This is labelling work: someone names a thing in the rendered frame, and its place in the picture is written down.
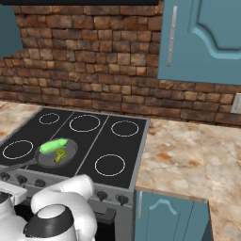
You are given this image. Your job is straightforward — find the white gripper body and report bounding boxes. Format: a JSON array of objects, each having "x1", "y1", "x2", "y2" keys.
[{"x1": 0, "y1": 184, "x2": 29, "y2": 207}]

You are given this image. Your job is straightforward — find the green corn cob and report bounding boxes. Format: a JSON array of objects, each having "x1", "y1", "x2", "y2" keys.
[{"x1": 39, "y1": 137, "x2": 69, "y2": 155}]

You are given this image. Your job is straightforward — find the yellow green broccoli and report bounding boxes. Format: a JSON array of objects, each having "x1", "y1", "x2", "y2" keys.
[{"x1": 53, "y1": 148, "x2": 69, "y2": 165}]

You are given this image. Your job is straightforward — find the dark grey frying pan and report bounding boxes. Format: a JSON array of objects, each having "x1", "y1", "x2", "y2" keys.
[{"x1": 0, "y1": 137, "x2": 80, "y2": 172}]

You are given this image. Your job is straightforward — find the black stove knob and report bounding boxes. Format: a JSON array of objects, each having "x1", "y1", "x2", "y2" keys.
[
  {"x1": 34, "y1": 178, "x2": 47, "y2": 188},
  {"x1": 16, "y1": 174, "x2": 28, "y2": 186},
  {"x1": 95, "y1": 190, "x2": 109, "y2": 202},
  {"x1": 0, "y1": 171, "x2": 11, "y2": 183},
  {"x1": 116, "y1": 194, "x2": 130, "y2": 207}
]

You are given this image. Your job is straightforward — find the black and grey stove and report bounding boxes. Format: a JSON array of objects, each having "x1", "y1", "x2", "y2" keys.
[{"x1": 0, "y1": 105, "x2": 152, "y2": 241}]

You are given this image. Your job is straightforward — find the blue base cupboard door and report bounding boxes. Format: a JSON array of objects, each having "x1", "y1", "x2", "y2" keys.
[{"x1": 135, "y1": 189, "x2": 210, "y2": 241}]

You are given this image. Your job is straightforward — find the black oven door handle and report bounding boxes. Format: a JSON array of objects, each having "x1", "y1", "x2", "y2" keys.
[{"x1": 93, "y1": 208, "x2": 118, "y2": 225}]

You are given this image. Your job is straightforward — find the silver base cupboard handle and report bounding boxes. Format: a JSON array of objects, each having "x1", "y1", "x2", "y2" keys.
[{"x1": 137, "y1": 191, "x2": 143, "y2": 219}]

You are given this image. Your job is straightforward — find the blue wall cupboard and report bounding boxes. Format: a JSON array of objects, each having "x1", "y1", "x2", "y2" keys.
[{"x1": 0, "y1": 4, "x2": 24, "y2": 59}]

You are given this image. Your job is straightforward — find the silver wall cupboard handle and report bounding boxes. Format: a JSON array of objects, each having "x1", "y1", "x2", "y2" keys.
[{"x1": 167, "y1": 5, "x2": 179, "y2": 68}]

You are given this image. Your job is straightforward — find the blue wall cupboard door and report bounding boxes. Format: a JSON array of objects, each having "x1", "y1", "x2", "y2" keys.
[{"x1": 157, "y1": 0, "x2": 241, "y2": 86}]

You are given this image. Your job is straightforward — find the white wall socket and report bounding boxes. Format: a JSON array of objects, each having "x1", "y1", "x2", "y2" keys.
[{"x1": 231, "y1": 93, "x2": 241, "y2": 115}]

